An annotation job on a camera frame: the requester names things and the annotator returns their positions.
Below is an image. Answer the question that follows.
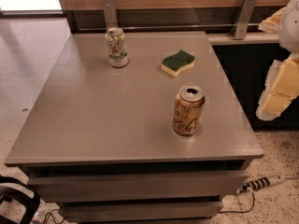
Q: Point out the white power strip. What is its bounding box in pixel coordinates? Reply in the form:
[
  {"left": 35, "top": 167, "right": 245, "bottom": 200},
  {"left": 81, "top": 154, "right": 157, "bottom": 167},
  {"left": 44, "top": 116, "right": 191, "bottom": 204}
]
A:
[{"left": 236, "top": 175, "right": 285, "bottom": 195}]

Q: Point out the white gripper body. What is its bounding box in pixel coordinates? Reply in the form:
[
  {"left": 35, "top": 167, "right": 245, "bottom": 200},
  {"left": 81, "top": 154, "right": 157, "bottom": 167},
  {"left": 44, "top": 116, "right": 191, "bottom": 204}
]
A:
[{"left": 279, "top": 0, "right": 299, "bottom": 53}]

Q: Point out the right metal wall bracket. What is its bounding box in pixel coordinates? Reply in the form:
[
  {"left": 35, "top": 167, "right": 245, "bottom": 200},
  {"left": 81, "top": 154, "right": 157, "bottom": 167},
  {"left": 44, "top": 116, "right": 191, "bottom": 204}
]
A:
[{"left": 232, "top": 0, "right": 257, "bottom": 40}]

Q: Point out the black chair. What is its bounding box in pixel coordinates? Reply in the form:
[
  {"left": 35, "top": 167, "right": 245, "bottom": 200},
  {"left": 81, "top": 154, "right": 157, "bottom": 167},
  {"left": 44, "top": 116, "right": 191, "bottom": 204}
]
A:
[{"left": 0, "top": 175, "right": 40, "bottom": 224}]

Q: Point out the white green 7up can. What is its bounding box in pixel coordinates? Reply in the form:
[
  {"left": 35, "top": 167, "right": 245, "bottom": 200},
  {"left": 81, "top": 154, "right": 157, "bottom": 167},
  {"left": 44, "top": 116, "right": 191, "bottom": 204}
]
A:
[{"left": 106, "top": 27, "right": 128, "bottom": 68}]

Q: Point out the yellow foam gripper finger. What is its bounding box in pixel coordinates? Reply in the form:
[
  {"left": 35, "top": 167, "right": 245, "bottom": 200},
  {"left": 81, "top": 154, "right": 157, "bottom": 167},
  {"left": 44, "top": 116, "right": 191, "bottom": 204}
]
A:
[
  {"left": 258, "top": 7, "right": 286, "bottom": 34},
  {"left": 256, "top": 53, "right": 299, "bottom": 121}
]

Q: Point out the black cable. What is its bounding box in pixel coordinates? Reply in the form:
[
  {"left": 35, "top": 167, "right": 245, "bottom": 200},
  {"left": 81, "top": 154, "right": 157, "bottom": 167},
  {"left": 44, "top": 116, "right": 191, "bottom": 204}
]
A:
[{"left": 218, "top": 191, "right": 256, "bottom": 215}]

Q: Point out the metal wall bracket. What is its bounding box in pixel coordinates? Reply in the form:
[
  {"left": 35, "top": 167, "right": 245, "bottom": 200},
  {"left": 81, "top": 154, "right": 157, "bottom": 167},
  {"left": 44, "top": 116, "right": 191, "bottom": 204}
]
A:
[
  {"left": 232, "top": 0, "right": 257, "bottom": 40},
  {"left": 102, "top": 0, "right": 118, "bottom": 28}
]

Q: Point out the left metal wall bracket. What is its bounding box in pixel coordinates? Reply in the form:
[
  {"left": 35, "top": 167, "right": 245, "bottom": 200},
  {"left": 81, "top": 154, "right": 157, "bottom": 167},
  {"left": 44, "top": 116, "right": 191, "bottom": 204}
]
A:
[{"left": 102, "top": 0, "right": 118, "bottom": 28}]

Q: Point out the green yellow sponge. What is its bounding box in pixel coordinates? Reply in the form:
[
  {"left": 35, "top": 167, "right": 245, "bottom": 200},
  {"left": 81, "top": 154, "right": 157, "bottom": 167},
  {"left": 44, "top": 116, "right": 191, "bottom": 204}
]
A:
[{"left": 161, "top": 50, "right": 195, "bottom": 77}]

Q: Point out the grey drawer cabinet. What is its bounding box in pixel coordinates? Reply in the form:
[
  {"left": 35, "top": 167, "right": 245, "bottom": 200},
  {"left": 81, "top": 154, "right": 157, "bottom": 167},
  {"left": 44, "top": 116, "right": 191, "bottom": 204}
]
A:
[{"left": 6, "top": 32, "right": 263, "bottom": 224}]

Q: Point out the gold orange soda can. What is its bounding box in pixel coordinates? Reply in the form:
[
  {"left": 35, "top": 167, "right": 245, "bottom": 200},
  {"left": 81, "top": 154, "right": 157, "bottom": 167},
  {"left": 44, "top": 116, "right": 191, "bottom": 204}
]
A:
[{"left": 172, "top": 85, "right": 205, "bottom": 135}]

